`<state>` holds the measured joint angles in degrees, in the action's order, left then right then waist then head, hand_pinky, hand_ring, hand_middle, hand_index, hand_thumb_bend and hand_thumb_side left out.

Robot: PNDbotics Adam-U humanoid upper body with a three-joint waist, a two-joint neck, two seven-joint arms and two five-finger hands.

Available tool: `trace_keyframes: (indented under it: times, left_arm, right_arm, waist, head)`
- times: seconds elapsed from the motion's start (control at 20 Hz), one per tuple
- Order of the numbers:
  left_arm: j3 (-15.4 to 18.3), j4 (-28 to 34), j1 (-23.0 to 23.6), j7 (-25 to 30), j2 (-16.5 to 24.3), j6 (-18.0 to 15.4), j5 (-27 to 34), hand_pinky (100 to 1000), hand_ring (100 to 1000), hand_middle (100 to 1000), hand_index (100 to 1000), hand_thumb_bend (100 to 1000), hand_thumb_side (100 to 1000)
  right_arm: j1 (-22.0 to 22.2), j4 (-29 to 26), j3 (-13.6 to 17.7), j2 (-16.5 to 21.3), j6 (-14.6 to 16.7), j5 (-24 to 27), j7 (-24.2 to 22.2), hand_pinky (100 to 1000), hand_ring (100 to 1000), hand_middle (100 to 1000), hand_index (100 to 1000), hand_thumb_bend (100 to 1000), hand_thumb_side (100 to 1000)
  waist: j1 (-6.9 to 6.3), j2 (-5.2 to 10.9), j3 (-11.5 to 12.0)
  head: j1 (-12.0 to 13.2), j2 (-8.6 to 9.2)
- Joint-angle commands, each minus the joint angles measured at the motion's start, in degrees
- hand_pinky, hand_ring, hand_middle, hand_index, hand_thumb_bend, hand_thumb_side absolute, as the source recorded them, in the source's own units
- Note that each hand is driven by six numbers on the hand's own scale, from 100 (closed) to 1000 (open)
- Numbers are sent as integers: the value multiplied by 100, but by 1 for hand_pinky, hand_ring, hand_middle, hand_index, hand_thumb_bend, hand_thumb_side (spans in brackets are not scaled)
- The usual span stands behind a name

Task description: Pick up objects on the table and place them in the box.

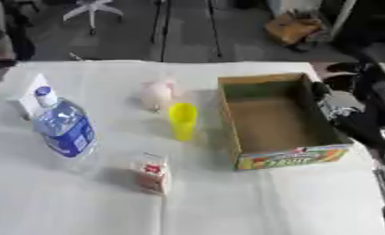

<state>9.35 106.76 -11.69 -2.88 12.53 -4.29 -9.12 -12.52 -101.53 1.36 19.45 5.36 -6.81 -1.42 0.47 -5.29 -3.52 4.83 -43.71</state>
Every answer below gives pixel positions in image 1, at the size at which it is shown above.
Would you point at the yellow plastic cup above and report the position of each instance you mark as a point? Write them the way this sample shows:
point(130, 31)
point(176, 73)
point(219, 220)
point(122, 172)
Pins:
point(183, 120)

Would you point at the white paper box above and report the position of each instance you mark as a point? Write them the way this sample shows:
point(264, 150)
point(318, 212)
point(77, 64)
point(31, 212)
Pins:
point(32, 98)

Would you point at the black tripod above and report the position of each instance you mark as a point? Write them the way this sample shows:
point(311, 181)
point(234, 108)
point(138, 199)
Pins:
point(164, 27)

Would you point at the white office chair base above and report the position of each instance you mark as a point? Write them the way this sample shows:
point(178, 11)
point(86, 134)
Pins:
point(92, 7)

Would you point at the open tan cardboard box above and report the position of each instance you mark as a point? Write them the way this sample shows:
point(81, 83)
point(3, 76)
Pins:
point(275, 125)

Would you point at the water bottle with blue label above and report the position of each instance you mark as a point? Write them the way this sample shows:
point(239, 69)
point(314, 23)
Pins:
point(66, 128)

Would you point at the brown cardboard box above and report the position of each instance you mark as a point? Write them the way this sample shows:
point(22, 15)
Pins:
point(293, 28)

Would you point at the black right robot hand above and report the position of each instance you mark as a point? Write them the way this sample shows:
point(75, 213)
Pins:
point(364, 125)

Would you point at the pink soft toy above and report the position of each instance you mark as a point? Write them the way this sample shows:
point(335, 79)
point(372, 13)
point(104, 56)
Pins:
point(157, 93)

